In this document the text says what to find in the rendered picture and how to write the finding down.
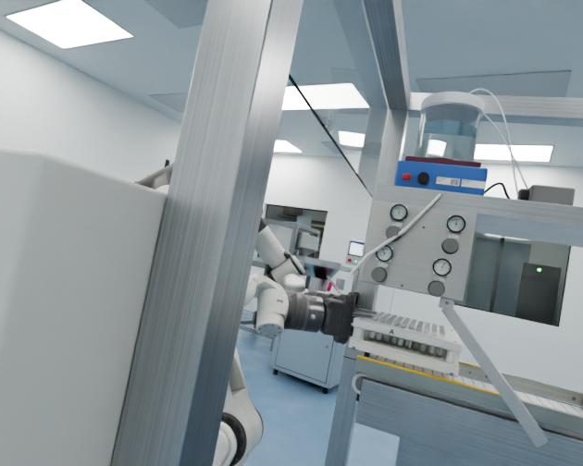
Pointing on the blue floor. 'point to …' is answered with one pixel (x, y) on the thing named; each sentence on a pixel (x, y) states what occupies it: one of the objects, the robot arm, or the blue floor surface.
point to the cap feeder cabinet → (308, 357)
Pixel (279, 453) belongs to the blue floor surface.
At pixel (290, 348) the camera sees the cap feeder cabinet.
